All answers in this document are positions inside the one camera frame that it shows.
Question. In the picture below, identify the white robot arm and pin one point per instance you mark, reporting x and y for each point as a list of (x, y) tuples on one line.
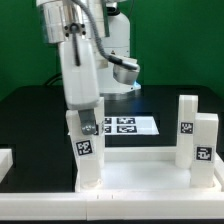
[(77, 27)]

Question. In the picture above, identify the white front rail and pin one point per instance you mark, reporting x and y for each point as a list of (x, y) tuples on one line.
[(115, 206)]

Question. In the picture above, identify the white desk top tray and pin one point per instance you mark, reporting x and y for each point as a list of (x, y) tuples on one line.
[(137, 169)]

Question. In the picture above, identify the white left corner block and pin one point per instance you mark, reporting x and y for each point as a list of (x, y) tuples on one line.
[(6, 162)]

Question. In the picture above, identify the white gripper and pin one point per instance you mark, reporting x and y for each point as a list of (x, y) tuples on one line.
[(84, 84)]

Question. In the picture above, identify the white marker plate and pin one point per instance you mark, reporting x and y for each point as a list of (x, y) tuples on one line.
[(128, 125)]

